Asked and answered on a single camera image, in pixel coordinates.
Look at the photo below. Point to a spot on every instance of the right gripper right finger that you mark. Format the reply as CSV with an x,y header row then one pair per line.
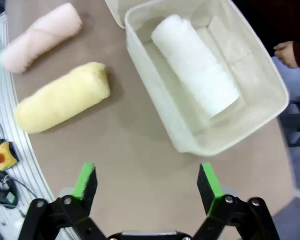
x,y
210,185

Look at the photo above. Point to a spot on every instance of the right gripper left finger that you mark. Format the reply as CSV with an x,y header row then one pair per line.
x,y
86,182

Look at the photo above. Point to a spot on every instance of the person's left hand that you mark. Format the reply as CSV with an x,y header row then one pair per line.
x,y
286,53

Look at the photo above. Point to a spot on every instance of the white towel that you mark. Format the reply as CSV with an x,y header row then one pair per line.
x,y
197,65

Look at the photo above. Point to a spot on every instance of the black stool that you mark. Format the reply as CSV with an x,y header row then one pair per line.
x,y
297,120

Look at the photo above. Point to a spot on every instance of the pink towel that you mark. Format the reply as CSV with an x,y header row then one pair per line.
x,y
40,37

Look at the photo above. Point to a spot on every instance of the aluminium profile table frame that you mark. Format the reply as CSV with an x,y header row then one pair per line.
x,y
27,160

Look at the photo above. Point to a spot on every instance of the yellow emergency stop button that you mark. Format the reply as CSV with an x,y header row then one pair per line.
x,y
5,155

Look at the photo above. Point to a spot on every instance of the yellow towel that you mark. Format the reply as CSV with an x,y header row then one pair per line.
x,y
62,97

